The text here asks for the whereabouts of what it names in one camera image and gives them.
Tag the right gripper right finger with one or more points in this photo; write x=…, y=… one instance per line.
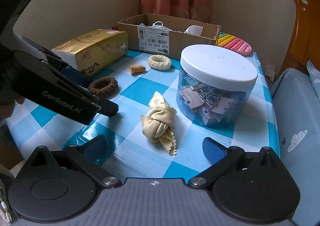
x=223, y=159

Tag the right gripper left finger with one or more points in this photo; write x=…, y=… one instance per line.
x=85, y=156

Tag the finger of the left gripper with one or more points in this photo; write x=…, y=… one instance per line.
x=74, y=77
x=106, y=107

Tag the brown hair scrunchie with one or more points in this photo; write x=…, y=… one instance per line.
x=103, y=86

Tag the orange foam earplug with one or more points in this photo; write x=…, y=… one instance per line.
x=137, y=69

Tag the beige knotted cloth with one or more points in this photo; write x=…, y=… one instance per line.
x=159, y=123

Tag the blue face mask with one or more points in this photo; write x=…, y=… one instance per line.
x=159, y=25

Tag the person left hand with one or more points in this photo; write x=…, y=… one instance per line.
x=7, y=110

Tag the gold tissue pack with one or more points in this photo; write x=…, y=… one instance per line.
x=91, y=52

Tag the blue checkered tablecloth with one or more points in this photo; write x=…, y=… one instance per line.
x=129, y=153

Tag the cream hair scrunchie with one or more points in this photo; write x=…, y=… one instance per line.
x=159, y=62

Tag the clear jar white lid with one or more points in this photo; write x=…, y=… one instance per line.
x=214, y=84

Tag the brown cardboard box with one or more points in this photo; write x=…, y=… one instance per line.
x=184, y=32

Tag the blue grey bedding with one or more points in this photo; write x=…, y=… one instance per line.
x=295, y=97

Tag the rainbow pop fidget toy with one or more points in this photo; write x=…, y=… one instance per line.
x=233, y=43

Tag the wooden bed headboard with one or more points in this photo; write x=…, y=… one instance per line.
x=304, y=43

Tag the white wall plug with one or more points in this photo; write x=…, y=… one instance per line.
x=270, y=71

